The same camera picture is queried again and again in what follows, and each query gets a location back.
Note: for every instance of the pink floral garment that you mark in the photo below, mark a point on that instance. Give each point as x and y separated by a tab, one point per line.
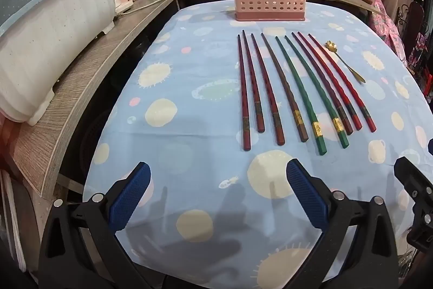
382	25

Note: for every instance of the bright red chopstick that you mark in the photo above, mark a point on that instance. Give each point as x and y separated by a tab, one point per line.
370	124
356	123

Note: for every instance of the green chopstick gold band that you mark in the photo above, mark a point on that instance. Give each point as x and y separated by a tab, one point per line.
337	123
318	128

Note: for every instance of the black metal chair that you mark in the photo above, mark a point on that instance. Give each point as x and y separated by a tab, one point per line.
415	25

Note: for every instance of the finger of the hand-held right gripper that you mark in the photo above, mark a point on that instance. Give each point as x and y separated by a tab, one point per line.
431	145
414	180

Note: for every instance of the brown chopstick gold band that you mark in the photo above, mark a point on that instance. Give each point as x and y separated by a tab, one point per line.
297	115

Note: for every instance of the dark red chopstick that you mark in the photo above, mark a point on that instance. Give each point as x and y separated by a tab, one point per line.
242	92
266	89
252	82

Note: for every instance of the grey wood-grain counter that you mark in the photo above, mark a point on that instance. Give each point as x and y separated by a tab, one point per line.
77	86

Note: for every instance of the white dish rack blue lid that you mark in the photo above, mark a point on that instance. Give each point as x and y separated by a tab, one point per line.
50	48

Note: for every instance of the maroon chopstick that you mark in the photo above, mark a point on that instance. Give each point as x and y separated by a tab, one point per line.
345	124

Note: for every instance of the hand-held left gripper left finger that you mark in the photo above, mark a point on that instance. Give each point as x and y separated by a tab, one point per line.
130	194

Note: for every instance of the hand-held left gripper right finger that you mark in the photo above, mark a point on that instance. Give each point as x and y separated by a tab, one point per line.
306	194

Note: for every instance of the blue planet-print tablecloth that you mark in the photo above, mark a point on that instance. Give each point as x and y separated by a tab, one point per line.
203	126

